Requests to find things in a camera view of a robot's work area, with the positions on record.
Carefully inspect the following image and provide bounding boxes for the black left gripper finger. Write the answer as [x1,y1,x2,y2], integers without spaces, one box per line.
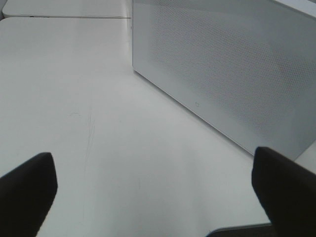
[0,153,58,237]

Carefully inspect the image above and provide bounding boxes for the white microwave door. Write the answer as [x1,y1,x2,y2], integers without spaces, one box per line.
[132,0,316,159]

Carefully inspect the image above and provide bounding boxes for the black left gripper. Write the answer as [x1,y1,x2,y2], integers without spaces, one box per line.
[207,147,316,237]

